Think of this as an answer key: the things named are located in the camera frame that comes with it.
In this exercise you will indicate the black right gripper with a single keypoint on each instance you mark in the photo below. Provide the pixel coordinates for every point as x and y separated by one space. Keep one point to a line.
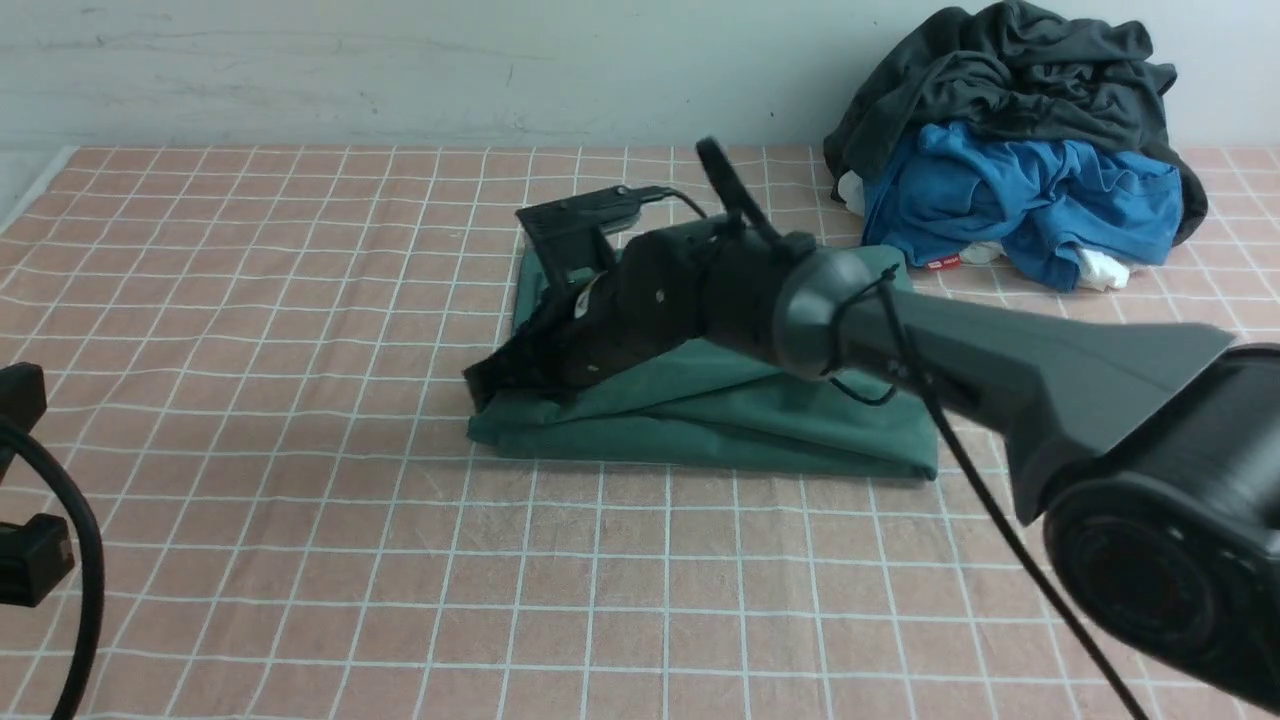
714 281

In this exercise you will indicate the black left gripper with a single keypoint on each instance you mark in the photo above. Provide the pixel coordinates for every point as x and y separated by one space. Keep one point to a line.
36 547

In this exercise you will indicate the green long-sleeved shirt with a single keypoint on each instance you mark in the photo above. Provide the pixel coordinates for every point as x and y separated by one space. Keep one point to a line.
701 405

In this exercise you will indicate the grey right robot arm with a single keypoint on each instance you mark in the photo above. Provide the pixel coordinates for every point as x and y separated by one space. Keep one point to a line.
1149 452

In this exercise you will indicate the blue crumpled garment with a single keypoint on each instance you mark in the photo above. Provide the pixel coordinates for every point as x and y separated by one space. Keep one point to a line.
946 188

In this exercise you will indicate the dark grey crumpled garment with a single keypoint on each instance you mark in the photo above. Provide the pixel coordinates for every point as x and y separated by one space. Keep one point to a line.
1016 71

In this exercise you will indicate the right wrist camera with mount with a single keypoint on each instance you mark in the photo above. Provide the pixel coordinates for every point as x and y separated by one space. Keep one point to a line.
570 237

